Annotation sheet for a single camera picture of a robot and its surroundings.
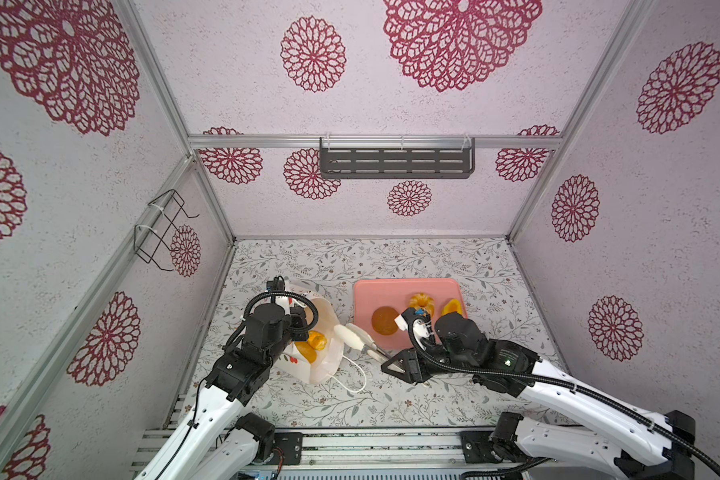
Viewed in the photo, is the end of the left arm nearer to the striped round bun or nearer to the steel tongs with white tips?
the steel tongs with white tips

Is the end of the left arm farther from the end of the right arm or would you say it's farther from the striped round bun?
the striped round bun

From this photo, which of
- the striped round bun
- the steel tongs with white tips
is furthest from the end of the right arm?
the striped round bun

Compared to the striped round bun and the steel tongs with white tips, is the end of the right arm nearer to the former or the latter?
the steel tongs with white tips

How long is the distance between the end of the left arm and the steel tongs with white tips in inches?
7.1

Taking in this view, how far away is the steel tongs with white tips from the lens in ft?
2.17

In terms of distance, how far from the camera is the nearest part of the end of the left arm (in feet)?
1.63

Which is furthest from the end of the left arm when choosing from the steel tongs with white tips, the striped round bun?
the striped round bun
